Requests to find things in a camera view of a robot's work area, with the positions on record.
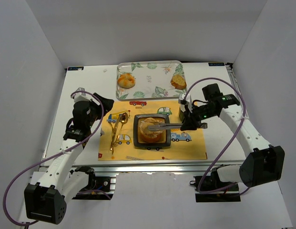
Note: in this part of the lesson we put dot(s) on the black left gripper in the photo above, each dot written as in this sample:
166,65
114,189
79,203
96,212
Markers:
100,105

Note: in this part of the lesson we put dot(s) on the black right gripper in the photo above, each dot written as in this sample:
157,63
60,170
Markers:
190,119

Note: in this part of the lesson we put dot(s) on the metal tongs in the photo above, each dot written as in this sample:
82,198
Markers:
163,126

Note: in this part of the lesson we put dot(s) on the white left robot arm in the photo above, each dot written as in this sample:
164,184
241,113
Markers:
47,199

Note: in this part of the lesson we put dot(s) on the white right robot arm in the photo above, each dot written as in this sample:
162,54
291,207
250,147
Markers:
263,162

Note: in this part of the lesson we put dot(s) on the glazed round bread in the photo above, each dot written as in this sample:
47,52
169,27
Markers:
126,80

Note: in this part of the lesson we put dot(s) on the toasted bread slice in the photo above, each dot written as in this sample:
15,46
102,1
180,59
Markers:
178,82

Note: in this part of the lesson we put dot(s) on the gold spoon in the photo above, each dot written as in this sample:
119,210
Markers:
122,121

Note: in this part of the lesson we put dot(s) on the yellow vehicle print placemat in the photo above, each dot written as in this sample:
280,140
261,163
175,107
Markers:
185,145

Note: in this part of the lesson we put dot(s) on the green mug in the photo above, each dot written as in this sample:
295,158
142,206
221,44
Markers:
180,113

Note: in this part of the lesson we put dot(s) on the blue label sticker right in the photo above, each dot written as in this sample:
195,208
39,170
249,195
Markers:
214,64

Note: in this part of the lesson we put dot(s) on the gold fork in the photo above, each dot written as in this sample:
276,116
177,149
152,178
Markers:
114,131

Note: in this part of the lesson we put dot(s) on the floral serving tray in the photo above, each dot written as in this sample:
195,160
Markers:
152,80

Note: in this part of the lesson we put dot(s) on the black square plate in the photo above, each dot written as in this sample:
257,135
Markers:
164,141

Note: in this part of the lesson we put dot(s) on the aluminium table frame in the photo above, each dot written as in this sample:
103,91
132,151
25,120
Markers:
101,79

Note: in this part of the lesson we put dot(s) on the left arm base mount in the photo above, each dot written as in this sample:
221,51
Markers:
98,187

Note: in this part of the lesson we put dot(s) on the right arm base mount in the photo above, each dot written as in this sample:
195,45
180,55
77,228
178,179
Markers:
213,190

